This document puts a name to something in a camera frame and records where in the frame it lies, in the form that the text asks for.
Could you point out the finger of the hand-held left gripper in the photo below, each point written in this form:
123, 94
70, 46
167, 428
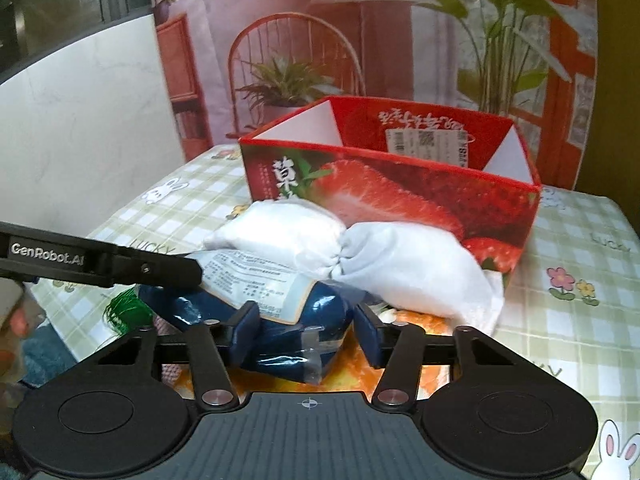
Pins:
160, 269

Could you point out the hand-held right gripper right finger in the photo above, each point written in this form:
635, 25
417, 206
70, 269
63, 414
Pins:
367, 336

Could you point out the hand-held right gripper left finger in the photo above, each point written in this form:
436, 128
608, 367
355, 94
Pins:
247, 326

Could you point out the blue plastic packet white label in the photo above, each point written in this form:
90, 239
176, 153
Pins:
280, 325

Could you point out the green tasselled cloth pouch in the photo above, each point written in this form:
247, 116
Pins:
125, 312

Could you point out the red strawberry print box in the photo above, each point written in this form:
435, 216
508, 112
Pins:
410, 195

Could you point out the person's left hand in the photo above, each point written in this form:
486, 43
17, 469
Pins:
20, 321

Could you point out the orange printed packet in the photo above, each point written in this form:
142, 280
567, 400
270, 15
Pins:
345, 375

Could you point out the white tied cloth bundle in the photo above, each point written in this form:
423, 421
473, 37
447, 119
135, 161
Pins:
400, 275

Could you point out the dark window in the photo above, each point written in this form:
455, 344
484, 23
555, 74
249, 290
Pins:
60, 0

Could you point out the printed backdrop cloth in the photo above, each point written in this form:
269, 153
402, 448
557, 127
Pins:
380, 40

